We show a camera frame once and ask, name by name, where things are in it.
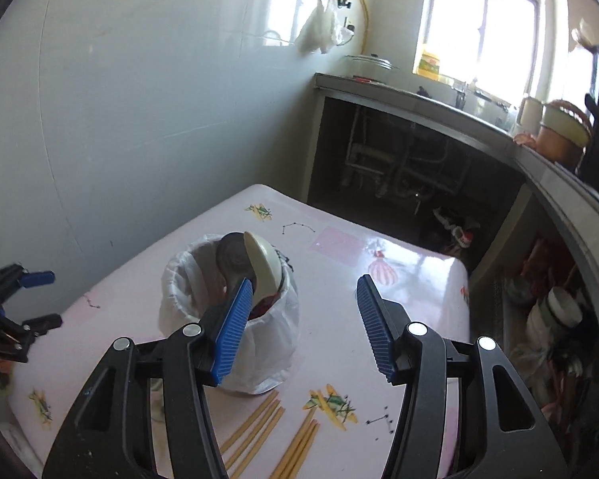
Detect yellow bottle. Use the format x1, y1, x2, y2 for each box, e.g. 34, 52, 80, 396
415, 49, 441, 81

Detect metal faucet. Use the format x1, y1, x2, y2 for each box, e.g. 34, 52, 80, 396
453, 79, 480, 111

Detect under-counter drain pipes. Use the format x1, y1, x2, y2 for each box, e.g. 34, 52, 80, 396
347, 110, 470, 200

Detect glass pot lid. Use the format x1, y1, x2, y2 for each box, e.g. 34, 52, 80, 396
344, 52, 403, 71

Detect concrete kitchen counter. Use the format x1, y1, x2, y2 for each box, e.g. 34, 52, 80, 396
307, 72, 599, 320

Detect metal utensil holder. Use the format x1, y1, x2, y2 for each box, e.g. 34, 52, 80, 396
166, 237, 300, 396

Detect dark metal spoon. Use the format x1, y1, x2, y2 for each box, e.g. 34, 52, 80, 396
214, 232, 253, 305

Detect cream enamel mug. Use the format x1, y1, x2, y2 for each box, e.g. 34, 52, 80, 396
518, 96, 545, 131

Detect red and white shoe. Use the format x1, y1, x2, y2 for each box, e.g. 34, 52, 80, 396
432, 207, 480, 250

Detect window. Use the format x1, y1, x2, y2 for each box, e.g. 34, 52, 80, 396
412, 0, 547, 105

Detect small patterned bowl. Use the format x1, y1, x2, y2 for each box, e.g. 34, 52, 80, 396
506, 277, 532, 305

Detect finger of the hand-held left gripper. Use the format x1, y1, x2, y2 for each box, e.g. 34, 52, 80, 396
0, 263, 56, 305
0, 313, 63, 347

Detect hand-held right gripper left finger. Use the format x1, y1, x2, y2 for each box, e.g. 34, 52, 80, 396
42, 278, 255, 479

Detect yellow hose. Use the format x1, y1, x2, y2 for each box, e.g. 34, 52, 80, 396
358, 0, 374, 57

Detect hanging white plastic bag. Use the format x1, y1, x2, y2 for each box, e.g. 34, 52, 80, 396
296, 0, 355, 55

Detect enamel pot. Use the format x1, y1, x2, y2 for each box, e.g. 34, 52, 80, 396
535, 100, 594, 160

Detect red plastic packet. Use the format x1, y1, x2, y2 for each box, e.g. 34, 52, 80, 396
524, 239, 575, 290

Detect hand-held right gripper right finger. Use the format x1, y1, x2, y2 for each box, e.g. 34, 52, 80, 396
356, 274, 560, 479

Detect cream spoon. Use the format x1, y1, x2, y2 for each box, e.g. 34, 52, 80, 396
243, 231, 284, 310

